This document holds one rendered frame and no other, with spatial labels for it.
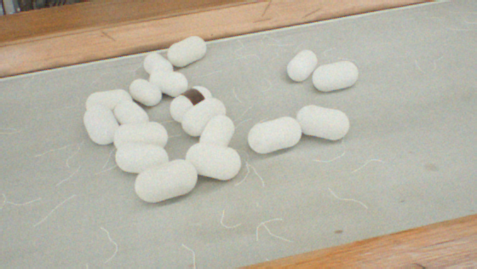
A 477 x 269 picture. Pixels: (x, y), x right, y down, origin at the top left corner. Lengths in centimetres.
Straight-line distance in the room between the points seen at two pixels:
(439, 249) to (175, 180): 15
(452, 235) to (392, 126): 13
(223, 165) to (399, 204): 10
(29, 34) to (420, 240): 42
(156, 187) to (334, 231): 10
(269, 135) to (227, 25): 21
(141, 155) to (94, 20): 24
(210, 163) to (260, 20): 24
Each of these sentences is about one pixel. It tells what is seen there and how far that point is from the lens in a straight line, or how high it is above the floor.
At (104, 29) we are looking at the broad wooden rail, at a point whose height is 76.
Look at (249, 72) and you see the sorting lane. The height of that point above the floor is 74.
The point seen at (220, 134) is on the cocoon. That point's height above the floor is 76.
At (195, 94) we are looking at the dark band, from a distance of 37.
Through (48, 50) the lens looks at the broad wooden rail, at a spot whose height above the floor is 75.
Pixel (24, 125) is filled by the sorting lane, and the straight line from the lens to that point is 43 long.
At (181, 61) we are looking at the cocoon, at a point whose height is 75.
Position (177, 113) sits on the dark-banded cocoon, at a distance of 36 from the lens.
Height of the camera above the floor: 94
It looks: 34 degrees down
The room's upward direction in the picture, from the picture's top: 7 degrees counter-clockwise
